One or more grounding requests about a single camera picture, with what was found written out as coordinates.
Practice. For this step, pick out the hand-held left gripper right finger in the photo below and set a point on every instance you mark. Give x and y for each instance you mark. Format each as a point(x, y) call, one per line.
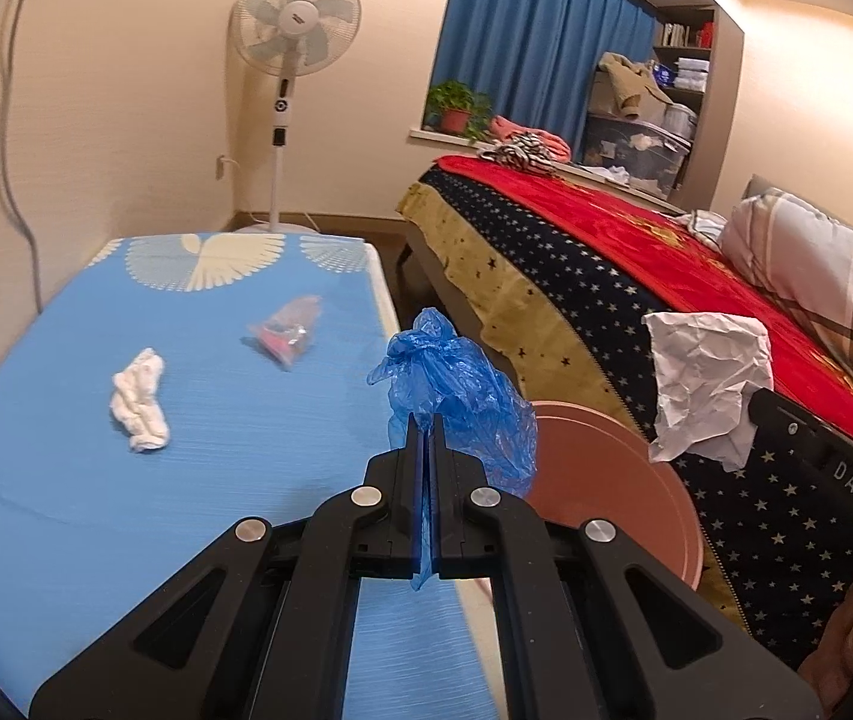
point(445, 517)

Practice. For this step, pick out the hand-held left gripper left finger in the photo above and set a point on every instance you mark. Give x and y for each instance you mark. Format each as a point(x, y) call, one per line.
point(417, 525)

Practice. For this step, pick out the blue plastic bag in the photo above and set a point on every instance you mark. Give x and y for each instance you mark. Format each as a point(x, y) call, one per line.
point(464, 390)

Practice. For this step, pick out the pink plastic bin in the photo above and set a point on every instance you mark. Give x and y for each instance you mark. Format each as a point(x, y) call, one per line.
point(606, 465)

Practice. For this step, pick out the white paper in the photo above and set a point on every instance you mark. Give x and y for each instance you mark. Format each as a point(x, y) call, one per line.
point(704, 367)

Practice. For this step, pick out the plaid pillow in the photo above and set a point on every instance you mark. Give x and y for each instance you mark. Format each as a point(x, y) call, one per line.
point(816, 270)

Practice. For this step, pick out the clear plastic bag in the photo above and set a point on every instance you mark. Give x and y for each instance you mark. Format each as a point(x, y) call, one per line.
point(287, 330)

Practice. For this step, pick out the navy star blanket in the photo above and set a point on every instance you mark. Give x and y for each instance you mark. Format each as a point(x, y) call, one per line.
point(584, 292)

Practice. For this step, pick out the blue patterned mat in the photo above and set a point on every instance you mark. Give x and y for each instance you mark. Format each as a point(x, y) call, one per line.
point(133, 502)

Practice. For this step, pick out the small striped cloth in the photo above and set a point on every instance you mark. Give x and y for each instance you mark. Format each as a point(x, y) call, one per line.
point(704, 229)

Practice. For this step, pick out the white crumpled tissue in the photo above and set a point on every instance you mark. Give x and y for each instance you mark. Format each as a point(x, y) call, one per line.
point(141, 405)

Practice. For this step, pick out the grey headboard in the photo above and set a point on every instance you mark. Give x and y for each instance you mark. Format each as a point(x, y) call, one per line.
point(758, 186)

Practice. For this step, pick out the red blanket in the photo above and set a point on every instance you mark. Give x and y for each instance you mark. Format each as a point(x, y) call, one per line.
point(621, 232)

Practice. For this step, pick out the black white striped clothes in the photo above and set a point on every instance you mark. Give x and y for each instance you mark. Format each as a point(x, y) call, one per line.
point(520, 154)

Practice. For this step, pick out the white window sill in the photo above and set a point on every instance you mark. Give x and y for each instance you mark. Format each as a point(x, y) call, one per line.
point(437, 135)

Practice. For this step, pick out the clear storage box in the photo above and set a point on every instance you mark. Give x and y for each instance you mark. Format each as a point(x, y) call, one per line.
point(644, 150)

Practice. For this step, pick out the pink clothes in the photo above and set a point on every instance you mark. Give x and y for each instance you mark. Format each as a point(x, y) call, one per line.
point(546, 141)

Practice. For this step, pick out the wooden bookshelf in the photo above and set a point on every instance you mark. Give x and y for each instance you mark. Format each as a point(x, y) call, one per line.
point(702, 101)

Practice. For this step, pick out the potted green plant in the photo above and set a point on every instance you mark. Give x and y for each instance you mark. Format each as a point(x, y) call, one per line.
point(456, 109)

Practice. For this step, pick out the stack of white towels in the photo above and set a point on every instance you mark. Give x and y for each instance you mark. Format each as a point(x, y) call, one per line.
point(693, 71)

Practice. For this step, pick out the blue white box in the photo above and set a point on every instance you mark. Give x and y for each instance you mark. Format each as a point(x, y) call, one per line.
point(664, 76)

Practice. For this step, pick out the beige coat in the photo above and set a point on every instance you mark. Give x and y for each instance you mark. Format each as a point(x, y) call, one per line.
point(629, 79)

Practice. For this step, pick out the red box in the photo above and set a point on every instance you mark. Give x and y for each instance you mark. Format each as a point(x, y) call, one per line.
point(706, 36)

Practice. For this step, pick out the row of books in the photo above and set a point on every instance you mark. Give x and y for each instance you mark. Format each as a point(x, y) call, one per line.
point(675, 35)

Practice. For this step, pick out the blue curtain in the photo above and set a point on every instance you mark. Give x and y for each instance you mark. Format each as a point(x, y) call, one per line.
point(539, 37)

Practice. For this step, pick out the white standing fan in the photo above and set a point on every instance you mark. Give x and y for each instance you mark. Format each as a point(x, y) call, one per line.
point(295, 11)

